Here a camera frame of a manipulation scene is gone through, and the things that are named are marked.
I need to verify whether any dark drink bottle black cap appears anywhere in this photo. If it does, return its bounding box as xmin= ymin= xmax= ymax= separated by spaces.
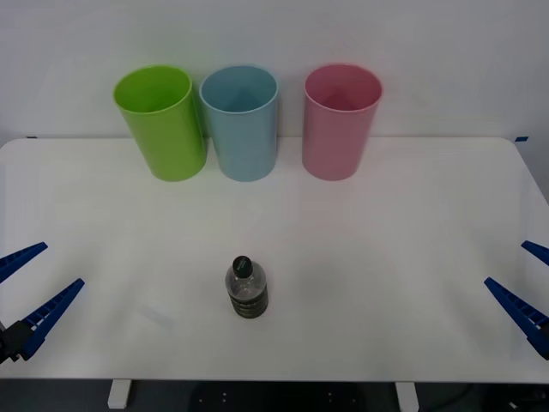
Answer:
xmin=223 ymin=255 xmax=270 ymax=320

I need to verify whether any white table leg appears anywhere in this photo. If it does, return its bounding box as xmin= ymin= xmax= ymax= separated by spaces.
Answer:
xmin=106 ymin=379 xmax=131 ymax=409
xmin=394 ymin=381 xmax=419 ymax=412

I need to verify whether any green plastic bin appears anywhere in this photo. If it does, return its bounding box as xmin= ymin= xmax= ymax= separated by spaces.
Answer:
xmin=112 ymin=64 xmax=208 ymax=183

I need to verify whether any pink plastic bin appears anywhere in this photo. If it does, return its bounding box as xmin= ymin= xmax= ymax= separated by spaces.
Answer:
xmin=301 ymin=63 xmax=384 ymax=182

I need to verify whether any pale blue plastic bin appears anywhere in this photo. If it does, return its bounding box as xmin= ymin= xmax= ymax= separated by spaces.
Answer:
xmin=198 ymin=64 xmax=279 ymax=183

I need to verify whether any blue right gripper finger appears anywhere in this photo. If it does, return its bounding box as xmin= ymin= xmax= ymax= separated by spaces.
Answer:
xmin=520 ymin=239 xmax=549 ymax=266
xmin=483 ymin=276 xmax=549 ymax=361

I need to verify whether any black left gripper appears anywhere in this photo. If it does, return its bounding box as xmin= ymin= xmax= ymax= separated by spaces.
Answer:
xmin=0 ymin=241 xmax=86 ymax=366

